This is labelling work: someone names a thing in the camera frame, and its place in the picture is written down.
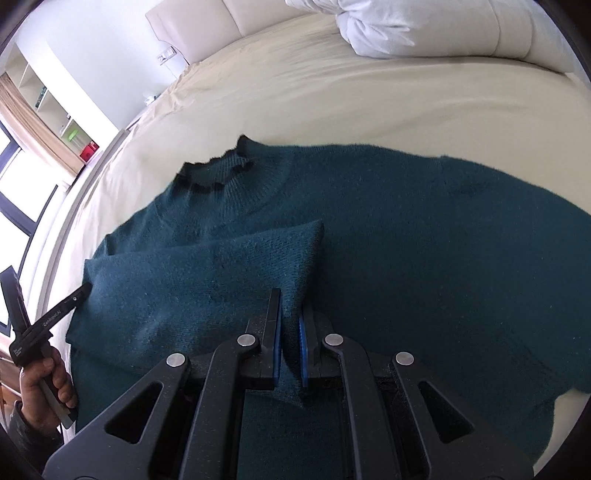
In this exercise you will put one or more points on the dark green knit sweater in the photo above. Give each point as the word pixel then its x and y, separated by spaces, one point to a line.
pixel 483 277

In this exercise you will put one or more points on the beige bed sheet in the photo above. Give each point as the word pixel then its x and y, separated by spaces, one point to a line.
pixel 297 84

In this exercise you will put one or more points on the white folded duvet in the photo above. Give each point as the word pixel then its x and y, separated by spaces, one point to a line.
pixel 384 29

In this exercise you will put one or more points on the red box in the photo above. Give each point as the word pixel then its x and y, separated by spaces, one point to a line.
pixel 88 151

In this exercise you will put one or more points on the black framed window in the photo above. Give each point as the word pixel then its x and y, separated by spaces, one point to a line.
pixel 26 187

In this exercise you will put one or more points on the white shelf unit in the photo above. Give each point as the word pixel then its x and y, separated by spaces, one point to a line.
pixel 43 102

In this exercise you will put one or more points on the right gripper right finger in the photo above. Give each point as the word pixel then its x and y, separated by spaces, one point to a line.
pixel 317 364

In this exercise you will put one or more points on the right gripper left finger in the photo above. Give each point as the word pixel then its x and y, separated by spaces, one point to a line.
pixel 262 371

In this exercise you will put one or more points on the cream padded headboard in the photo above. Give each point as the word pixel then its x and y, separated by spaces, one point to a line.
pixel 198 29

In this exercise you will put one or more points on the beige curtain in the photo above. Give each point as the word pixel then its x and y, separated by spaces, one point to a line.
pixel 34 136

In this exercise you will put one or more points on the wall switch panel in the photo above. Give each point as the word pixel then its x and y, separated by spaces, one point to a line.
pixel 166 54

